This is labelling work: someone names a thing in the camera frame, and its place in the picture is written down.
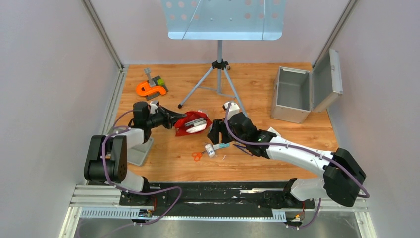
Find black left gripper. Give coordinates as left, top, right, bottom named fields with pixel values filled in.
left=146, top=106, right=188, bottom=129

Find red first aid pouch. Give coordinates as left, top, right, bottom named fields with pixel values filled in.
left=174, top=111, right=212, bottom=137

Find white gauze pad bag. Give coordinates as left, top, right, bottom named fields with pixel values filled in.
left=186, top=124, right=207, bottom=134

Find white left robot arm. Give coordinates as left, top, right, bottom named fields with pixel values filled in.
left=84, top=101, right=187, bottom=205

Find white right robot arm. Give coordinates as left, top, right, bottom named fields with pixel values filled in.
left=207, top=113, right=370, bottom=207

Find blue white sachet lower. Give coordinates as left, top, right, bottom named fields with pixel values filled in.
left=213, top=143, right=229, bottom=150

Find white bandage roll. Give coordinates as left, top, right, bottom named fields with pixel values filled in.
left=205, top=144, right=216, bottom=158

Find blue plastic tweezers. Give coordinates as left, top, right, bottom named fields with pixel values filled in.
left=233, top=144, right=253, bottom=156

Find orange grey toy fixture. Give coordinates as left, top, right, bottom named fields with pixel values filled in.
left=135, top=68, right=168, bottom=101

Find white pads zip bag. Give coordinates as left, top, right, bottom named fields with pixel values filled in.
left=268, top=127, right=281, bottom=137

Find grey plastic tray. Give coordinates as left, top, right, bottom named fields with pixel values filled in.
left=127, top=137, right=154, bottom=166

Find grey metal case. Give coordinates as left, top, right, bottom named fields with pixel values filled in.
left=271, top=49, right=343, bottom=123

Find blue music stand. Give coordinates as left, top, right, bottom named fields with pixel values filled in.
left=161, top=0, right=286, bottom=110

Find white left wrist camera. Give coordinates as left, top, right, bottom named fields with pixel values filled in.
left=149, top=101, right=159, bottom=114

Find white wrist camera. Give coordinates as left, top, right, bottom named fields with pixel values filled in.
left=222, top=101, right=241, bottom=120
left=149, top=101, right=159, bottom=114

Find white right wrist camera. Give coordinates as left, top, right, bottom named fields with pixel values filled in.
left=222, top=101, right=241, bottom=120

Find orange handled scissors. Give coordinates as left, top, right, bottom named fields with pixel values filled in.
left=191, top=151, right=206, bottom=162

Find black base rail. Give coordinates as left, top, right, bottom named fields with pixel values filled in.
left=119, top=181, right=315, bottom=218

